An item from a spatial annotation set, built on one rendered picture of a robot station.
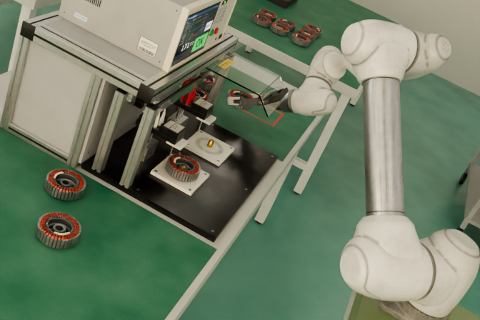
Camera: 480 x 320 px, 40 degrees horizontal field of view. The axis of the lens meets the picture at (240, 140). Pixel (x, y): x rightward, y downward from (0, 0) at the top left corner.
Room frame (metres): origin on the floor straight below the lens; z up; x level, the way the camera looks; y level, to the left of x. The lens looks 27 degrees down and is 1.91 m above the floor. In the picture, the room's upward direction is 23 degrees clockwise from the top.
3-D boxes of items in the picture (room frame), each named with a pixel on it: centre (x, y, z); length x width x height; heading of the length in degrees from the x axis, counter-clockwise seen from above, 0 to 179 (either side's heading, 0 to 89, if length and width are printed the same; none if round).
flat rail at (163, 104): (1.94, 0.21, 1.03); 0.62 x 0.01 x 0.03; 170
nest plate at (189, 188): (1.80, 0.13, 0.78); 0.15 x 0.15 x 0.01; 80
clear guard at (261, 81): (2.12, 0.08, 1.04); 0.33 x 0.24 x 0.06; 80
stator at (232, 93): (2.37, 0.06, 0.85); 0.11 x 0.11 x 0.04
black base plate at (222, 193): (1.93, 0.13, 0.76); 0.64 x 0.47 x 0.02; 170
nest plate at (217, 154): (2.04, 0.09, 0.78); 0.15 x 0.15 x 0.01; 80
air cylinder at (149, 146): (1.83, 0.28, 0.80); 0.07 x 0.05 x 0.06; 170
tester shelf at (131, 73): (1.98, 0.43, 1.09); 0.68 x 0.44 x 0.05; 170
